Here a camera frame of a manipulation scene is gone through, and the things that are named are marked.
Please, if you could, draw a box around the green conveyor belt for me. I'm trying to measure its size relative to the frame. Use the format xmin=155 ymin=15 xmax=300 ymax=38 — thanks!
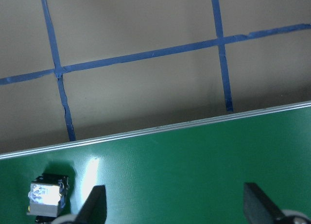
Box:
xmin=0 ymin=102 xmax=311 ymax=224

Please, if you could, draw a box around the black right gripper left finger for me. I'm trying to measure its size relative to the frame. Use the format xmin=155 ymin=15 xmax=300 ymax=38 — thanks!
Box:
xmin=76 ymin=185 xmax=107 ymax=224

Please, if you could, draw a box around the red mushroom push button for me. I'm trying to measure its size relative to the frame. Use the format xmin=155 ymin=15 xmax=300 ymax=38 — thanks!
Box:
xmin=27 ymin=173 xmax=69 ymax=224

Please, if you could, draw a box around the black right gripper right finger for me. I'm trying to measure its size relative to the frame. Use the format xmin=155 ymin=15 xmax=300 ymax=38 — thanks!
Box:
xmin=243 ymin=182 xmax=283 ymax=224

